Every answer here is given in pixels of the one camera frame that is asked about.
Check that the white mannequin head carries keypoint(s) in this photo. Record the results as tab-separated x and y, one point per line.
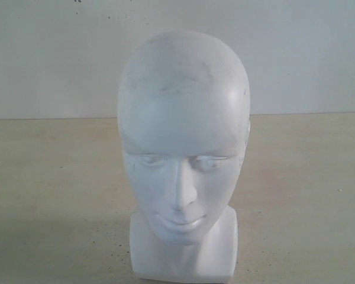
184	123

